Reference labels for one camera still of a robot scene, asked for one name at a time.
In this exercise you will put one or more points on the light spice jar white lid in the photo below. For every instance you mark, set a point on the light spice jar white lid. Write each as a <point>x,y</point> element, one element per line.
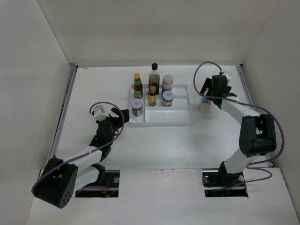
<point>168,97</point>

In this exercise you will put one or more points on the white divided tray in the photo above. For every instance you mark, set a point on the white divided tray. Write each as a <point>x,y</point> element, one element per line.
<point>179,114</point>

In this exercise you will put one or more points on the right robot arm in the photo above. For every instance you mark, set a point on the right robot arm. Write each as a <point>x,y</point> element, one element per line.
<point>257,133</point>

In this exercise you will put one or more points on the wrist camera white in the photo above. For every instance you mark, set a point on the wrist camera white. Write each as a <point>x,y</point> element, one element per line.
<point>227,75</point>
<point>98,113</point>

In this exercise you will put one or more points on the small yellow label bottle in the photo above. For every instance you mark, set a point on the small yellow label bottle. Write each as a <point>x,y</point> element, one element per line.
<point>152,96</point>

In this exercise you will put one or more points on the green label chili sauce bottle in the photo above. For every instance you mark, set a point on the green label chili sauce bottle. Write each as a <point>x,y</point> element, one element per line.
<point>138,87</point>

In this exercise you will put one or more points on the tall dark soy sauce bottle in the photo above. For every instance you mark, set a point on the tall dark soy sauce bottle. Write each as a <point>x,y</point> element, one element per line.
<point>154,78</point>

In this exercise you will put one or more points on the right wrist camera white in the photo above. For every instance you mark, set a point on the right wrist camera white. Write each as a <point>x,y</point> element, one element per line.
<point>227,75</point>

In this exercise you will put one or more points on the dark spice jar white lid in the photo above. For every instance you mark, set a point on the dark spice jar white lid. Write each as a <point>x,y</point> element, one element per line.
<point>137,107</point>

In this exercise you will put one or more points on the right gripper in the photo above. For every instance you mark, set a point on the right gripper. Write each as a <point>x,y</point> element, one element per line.
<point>208,84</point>

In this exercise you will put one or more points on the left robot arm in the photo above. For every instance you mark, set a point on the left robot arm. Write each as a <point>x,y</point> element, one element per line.
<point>82,174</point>

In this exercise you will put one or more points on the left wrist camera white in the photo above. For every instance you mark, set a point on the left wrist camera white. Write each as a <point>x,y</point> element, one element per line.
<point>98,113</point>

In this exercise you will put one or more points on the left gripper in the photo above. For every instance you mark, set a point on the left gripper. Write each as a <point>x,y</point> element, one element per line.
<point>116,120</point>

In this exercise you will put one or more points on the blue label white canister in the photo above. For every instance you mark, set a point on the blue label white canister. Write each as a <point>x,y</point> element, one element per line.
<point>205,105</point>
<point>167,83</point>

